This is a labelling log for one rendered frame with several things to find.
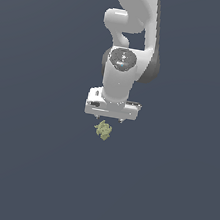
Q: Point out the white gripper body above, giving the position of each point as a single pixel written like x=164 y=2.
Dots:
x=110 y=109

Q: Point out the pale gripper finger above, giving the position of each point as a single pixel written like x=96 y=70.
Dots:
x=97 y=116
x=121 y=120

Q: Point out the small olive green lumpy object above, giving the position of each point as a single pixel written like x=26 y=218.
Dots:
x=103 y=130

